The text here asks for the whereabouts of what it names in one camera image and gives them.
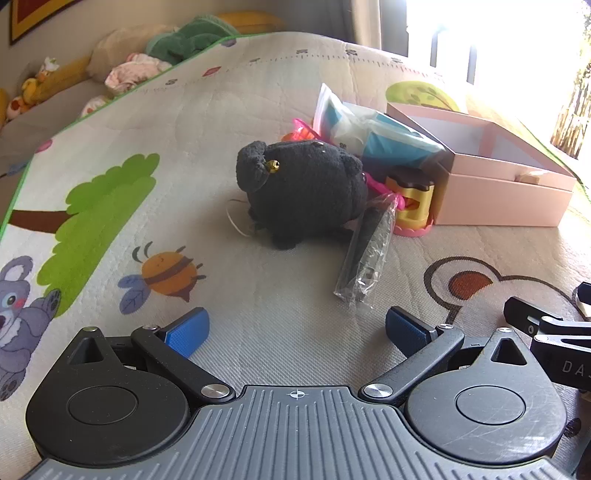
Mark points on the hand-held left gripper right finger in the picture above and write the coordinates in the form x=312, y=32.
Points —
x=406, y=330

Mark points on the beige curtain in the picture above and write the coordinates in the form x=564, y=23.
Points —
x=367, y=23

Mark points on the pink box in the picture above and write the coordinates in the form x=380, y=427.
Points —
x=498, y=198

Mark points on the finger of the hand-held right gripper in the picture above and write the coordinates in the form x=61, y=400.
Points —
x=561, y=346
x=526, y=316

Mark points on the orange toy cup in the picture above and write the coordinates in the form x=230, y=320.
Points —
x=291, y=137

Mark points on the printed play mat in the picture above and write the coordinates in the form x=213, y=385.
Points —
x=184, y=184

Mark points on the red spotted mushroom plush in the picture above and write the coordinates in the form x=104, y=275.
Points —
x=16, y=108

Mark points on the black plush toy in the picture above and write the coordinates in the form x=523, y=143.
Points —
x=304, y=184

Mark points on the grey sofa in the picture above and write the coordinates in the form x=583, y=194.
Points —
x=41, y=120

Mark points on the pink floral cloth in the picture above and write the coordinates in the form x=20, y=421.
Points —
x=94, y=106

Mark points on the blue white packet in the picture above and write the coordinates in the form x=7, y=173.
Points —
x=392, y=138

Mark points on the clear plastic bag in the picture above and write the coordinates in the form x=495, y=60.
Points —
x=364, y=249

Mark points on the green blanket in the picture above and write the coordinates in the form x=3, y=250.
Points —
x=194, y=39

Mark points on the framed picture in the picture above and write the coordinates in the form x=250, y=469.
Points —
x=32, y=18

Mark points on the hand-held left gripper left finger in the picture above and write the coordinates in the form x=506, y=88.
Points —
x=187, y=332

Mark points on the yellow long pillow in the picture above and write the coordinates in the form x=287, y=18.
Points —
x=64, y=76
x=254, y=22

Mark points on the pink patterned clothes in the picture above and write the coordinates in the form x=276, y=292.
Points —
x=134, y=71

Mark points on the beige plush pillow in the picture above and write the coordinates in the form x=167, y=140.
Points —
x=124, y=46

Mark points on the yellow duck plush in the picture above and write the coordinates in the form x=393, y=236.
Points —
x=34, y=85

